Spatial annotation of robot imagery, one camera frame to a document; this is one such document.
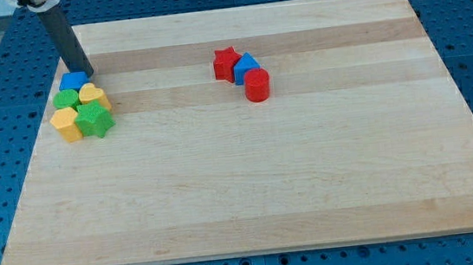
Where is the red star block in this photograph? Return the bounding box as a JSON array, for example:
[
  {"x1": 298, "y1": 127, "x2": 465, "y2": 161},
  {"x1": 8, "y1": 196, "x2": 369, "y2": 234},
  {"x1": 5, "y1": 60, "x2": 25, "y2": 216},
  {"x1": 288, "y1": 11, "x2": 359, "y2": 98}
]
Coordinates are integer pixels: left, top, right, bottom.
[{"x1": 212, "y1": 46, "x2": 242, "y2": 83}]

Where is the green star block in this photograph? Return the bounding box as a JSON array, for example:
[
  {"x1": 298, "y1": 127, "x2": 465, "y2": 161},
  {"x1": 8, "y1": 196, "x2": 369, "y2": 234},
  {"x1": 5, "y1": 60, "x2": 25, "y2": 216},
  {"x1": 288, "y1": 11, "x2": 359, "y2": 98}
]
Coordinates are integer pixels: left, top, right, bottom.
[{"x1": 75, "y1": 100, "x2": 115, "y2": 138}]

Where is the red cylinder block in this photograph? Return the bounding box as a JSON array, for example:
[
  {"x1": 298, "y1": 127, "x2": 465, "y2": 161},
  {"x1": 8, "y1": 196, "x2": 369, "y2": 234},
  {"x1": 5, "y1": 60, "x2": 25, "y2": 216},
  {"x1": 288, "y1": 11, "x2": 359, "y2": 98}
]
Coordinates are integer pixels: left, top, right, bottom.
[{"x1": 243, "y1": 68, "x2": 270, "y2": 103}]

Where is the blue triangle block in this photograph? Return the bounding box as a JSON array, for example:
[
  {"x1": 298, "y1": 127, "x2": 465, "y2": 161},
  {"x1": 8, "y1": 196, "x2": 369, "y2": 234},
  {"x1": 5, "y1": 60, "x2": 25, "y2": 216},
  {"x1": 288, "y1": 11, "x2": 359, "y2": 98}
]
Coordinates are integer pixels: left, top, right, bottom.
[{"x1": 233, "y1": 52, "x2": 261, "y2": 86}]

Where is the wooden board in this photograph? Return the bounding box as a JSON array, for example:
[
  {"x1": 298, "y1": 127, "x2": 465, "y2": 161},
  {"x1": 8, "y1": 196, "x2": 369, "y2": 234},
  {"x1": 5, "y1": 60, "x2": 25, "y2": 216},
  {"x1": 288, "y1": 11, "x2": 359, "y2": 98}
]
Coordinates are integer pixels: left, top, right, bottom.
[{"x1": 0, "y1": 0, "x2": 473, "y2": 265}]

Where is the yellow heart block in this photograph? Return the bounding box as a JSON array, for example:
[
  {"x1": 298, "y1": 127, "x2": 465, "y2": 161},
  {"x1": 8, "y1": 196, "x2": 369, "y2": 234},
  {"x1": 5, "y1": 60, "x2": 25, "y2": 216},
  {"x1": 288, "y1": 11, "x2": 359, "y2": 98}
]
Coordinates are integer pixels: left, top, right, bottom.
[{"x1": 79, "y1": 83, "x2": 113, "y2": 111}]

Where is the blue cube block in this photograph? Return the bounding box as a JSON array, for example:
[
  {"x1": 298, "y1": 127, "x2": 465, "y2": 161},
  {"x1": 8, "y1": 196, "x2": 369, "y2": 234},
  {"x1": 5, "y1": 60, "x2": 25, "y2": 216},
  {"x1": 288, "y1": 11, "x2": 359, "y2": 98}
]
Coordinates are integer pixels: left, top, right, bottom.
[{"x1": 59, "y1": 71, "x2": 90, "y2": 91}]

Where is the yellow pentagon block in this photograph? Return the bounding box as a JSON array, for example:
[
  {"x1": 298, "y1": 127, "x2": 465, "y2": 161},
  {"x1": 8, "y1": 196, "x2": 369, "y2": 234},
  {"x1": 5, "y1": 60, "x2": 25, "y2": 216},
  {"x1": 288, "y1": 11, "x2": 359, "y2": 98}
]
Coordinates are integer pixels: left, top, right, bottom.
[{"x1": 50, "y1": 107, "x2": 84, "y2": 143}]

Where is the green cylinder block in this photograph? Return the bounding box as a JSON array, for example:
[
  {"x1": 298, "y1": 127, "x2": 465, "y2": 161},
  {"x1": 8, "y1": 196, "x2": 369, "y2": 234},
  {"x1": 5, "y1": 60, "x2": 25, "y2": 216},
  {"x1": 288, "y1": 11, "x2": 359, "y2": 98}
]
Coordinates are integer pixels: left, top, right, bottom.
[{"x1": 52, "y1": 89, "x2": 81, "y2": 110}]

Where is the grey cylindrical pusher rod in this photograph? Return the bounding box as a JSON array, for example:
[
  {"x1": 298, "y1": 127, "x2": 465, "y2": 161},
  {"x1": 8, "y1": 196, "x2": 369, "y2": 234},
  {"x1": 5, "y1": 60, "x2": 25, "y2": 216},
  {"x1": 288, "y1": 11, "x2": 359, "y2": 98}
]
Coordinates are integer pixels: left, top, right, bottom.
[{"x1": 37, "y1": 4, "x2": 94, "y2": 77}]

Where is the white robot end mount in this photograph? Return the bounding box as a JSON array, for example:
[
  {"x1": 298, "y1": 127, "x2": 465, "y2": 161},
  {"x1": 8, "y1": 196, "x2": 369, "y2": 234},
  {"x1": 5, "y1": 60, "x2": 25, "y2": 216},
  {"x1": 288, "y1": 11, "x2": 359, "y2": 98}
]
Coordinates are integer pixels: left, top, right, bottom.
[{"x1": 4, "y1": 0, "x2": 61, "y2": 13}]

